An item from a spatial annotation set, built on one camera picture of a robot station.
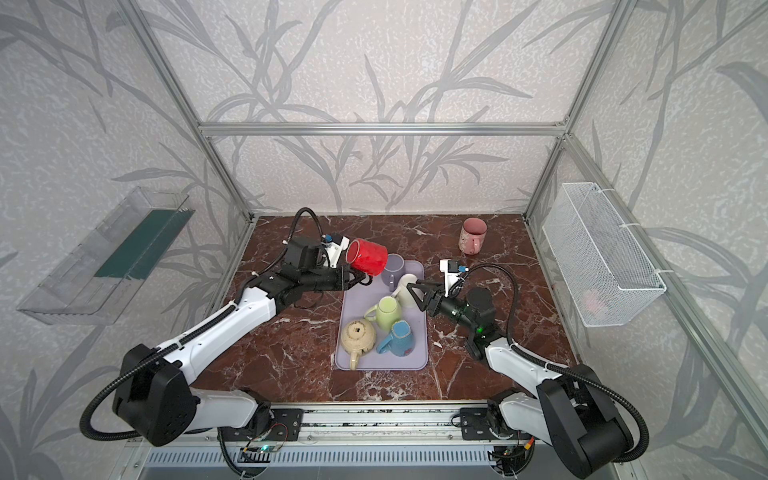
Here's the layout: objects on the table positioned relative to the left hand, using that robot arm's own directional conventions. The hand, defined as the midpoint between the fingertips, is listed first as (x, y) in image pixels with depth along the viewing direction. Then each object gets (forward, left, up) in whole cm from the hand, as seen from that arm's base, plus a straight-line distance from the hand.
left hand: (367, 267), depth 78 cm
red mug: (+1, 0, +4) cm, 4 cm away
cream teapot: (-14, +3, -13) cm, 20 cm away
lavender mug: (+8, -6, -13) cm, 16 cm away
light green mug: (-7, -5, -12) cm, 15 cm away
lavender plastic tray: (-9, -4, -20) cm, 22 cm away
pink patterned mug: (+21, -33, -12) cm, 41 cm away
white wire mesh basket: (-9, -52, +13) cm, 54 cm away
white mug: (0, -10, -14) cm, 17 cm away
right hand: (-2, -12, -2) cm, 12 cm away
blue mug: (-15, -9, -14) cm, 22 cm away
